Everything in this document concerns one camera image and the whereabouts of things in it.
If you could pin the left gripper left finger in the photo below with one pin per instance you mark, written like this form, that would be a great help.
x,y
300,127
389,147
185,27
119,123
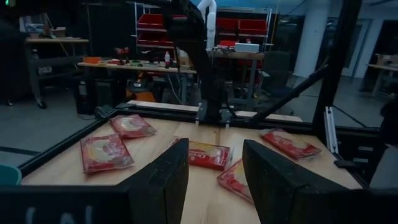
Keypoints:
x,y
155,193

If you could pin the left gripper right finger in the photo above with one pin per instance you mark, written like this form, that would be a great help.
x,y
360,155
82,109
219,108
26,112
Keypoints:
x,y
280,199

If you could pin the red popcorn bag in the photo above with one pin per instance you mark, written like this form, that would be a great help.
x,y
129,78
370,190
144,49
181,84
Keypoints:
x,y
105,154
208,155
289,144
132,126
236,180

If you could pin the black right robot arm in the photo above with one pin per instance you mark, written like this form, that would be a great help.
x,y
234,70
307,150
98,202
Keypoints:
x,y
202,71

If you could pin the orange and black shop vacuum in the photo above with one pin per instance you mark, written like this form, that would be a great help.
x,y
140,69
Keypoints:
x,y
141,93

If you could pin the black computer tower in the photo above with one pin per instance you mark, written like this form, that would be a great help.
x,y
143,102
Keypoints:
x,y
85,96

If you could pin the wooden top workbench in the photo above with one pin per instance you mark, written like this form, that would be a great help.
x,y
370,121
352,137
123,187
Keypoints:
x,y
136,68
236,56

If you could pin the white bottle with red cap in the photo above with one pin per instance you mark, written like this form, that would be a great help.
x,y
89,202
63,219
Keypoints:
x,y
167,60

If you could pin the orange tray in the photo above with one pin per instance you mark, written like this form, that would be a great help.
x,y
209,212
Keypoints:
x,y
92,60

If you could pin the teal plastic basket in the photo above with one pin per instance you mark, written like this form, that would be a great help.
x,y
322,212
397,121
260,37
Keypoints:
x,y
9,175

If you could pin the red plastic storage bin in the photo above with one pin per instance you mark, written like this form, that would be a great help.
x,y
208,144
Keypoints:
x,y
150,21
227,24
253,27
152,40
227,43

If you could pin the white rectangular box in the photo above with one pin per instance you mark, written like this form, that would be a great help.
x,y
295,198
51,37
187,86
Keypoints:
x,y
247,48

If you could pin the metal shelf rack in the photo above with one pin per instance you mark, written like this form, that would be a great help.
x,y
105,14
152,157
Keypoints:
x,y
136,37
270,31

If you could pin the wooden top table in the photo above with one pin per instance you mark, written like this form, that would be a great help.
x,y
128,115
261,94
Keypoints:
x,y
56,40
382,67

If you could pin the cardboard box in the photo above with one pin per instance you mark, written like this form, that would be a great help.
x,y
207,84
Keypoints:
x,y
59,32

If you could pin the silver metal bracket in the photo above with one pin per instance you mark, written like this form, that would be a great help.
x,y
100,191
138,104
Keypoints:
x,y
331,130

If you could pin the black metal table frame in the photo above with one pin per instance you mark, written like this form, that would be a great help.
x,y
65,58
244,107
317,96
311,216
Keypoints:
x,y
335,62

